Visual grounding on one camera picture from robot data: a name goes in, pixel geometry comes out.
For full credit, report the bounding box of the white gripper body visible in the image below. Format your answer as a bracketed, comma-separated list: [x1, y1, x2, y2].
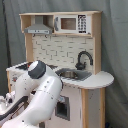
[0, 92, 15, 115]

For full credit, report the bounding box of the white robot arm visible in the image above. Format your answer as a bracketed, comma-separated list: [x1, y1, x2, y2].
[0, 60, 63, 128]

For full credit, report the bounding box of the wooden toy kitchen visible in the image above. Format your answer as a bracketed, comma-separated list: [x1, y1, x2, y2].
[9, 11, 114, 128]

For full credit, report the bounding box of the black toy stovetop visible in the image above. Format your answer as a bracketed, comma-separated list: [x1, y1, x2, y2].
[16, 62, 58, 70]

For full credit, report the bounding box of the grey ice dispenser panel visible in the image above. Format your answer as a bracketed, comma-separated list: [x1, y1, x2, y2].
[55, 96, 70, 120]

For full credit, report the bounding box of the white cabinet door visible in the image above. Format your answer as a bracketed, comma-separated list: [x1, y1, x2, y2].
[45, 85, 82, 128]

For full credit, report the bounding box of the grey toy sink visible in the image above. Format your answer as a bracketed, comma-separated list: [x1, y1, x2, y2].
[56, 68, 92, 81]

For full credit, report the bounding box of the grey range hood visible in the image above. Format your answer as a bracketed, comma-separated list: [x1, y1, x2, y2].
[24, 16, 53, 34]

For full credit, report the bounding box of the black toy faucet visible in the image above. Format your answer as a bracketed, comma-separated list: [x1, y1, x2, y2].
[75, 51, 93, 70]

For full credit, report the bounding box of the white toy microwave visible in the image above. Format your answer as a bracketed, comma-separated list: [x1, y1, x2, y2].
[54, 14, 91, 34]

